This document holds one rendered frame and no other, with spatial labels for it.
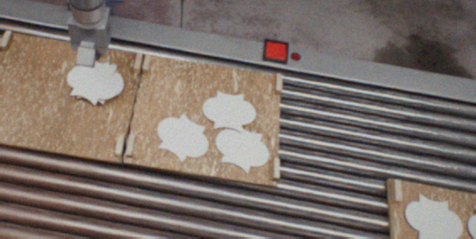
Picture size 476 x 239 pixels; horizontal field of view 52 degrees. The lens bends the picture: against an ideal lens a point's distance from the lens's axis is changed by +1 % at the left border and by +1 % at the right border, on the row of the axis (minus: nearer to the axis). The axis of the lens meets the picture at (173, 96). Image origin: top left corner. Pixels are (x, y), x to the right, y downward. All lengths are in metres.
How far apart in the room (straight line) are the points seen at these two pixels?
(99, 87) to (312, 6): 1.87
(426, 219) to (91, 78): 0.96
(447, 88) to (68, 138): 1.15
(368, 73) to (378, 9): 1.55
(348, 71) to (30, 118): 0.96
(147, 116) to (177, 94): 0.11
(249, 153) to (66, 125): 0.50
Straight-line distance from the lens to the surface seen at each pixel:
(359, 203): 1.39
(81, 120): 1.33
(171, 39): 1.50
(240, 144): 1.32
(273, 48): 1.53
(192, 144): 1.30
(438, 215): 1.45
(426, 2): 3.32
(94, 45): 1.13
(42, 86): 1.40
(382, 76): 1.62
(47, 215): 1.27
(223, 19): 2.76
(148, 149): 1.29
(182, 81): 1.40
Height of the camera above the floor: 2.12
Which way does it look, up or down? 60 degrees down
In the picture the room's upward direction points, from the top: 9 degrees clockwise
